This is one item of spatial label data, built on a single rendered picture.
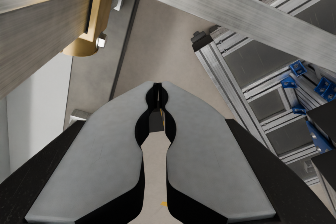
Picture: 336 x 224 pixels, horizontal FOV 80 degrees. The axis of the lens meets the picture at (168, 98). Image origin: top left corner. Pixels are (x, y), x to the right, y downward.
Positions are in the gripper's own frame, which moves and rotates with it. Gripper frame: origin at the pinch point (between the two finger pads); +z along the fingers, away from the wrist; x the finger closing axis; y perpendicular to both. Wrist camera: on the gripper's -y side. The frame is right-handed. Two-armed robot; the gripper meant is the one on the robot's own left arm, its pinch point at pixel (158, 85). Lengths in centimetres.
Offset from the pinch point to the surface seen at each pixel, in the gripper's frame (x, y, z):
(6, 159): -45, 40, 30
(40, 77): -27.4, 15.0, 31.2
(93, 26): -5.5, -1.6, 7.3
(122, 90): -24, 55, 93
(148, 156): -11, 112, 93
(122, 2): -5.5, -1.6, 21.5
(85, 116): -15.2, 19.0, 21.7
